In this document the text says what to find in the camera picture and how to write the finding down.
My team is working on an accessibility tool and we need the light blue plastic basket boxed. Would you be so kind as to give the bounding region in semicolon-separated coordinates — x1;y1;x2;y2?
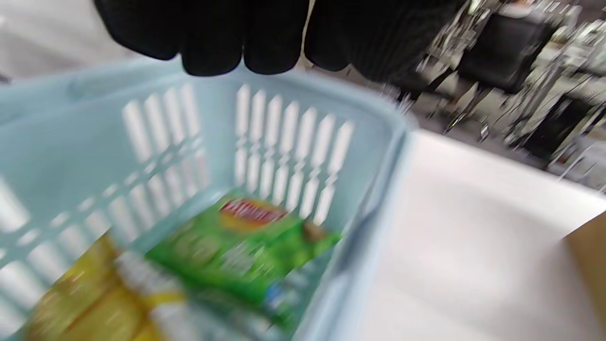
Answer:
0;57;417;341

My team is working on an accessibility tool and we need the black desk chair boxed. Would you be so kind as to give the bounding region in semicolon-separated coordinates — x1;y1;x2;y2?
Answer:
457;12;557;93

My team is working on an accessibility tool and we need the brown paper bag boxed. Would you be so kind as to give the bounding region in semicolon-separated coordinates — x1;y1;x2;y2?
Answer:
563;213;606;327

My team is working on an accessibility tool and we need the green bag of chips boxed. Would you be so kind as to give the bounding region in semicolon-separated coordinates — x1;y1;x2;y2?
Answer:
144;192;342;327

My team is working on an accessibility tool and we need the yellow bag of chips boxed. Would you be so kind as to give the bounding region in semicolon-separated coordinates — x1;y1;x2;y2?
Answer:
24;234;190;341

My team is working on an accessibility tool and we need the person's left hand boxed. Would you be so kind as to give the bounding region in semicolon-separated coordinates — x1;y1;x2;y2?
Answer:
92;0;467;83

